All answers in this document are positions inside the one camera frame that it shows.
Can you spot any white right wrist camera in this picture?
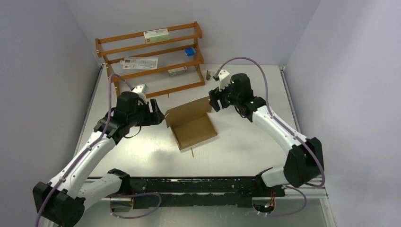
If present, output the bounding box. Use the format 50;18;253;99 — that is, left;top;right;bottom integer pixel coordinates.
214;70;231;91

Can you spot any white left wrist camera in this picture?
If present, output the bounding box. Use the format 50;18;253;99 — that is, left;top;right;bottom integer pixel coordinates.
131;84;148;102

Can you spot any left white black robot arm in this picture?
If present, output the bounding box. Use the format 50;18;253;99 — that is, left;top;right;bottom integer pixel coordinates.
33;91;165;227

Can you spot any grey white small box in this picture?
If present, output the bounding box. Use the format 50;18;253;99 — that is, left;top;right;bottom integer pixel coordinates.
168;66;188;77

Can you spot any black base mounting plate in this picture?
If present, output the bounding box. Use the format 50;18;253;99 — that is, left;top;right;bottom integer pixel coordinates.
112;176;285;209

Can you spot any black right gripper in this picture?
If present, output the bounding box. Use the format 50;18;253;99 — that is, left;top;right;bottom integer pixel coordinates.
209;79;241;112

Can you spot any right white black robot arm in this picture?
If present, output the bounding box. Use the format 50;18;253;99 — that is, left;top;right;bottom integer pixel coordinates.
209;70;324;196

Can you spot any orange wooden shelf rack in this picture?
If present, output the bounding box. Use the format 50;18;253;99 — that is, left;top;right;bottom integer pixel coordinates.
95;21;206;97

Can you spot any green white box top shelf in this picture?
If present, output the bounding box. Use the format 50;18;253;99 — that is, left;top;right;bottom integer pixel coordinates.
143;28;170;44

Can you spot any blue small box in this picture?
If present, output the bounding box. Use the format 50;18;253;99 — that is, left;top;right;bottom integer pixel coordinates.
184;47;196;57

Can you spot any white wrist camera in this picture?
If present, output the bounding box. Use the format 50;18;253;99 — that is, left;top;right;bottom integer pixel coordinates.
214;70;231;91
131;84;148;102

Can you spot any small grey white clip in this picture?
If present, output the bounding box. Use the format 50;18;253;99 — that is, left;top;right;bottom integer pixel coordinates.
206;70;215;81

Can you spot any white flat blister package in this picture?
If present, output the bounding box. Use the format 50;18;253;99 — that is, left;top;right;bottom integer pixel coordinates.
119;57;158;70

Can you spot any aluminium rail frame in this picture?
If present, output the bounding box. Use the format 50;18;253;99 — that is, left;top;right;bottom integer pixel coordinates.
42;64;337;227

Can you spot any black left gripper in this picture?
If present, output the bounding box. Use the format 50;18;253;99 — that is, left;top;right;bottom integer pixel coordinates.
128;98;165;127

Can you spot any brown cardboard box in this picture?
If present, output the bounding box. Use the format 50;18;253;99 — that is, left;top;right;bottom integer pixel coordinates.
165;97;218;150

